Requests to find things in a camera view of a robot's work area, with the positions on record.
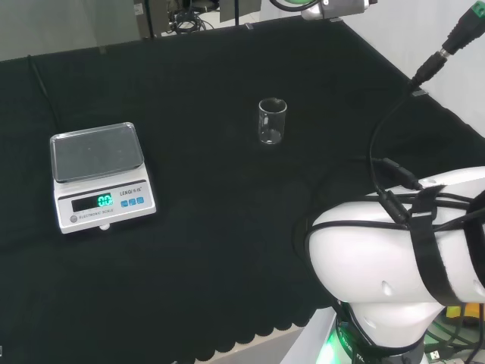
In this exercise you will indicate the clear glass beaker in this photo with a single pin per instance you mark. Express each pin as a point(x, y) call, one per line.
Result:
point(272, 123)

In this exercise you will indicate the black bench cloth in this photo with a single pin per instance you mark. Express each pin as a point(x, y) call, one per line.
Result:
point(212, 235)

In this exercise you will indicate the white electronic balance steel pan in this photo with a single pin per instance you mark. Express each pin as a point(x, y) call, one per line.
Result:
point(99, 182)

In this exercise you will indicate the black tripod pole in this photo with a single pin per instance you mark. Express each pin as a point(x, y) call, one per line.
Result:
point(235, 11)

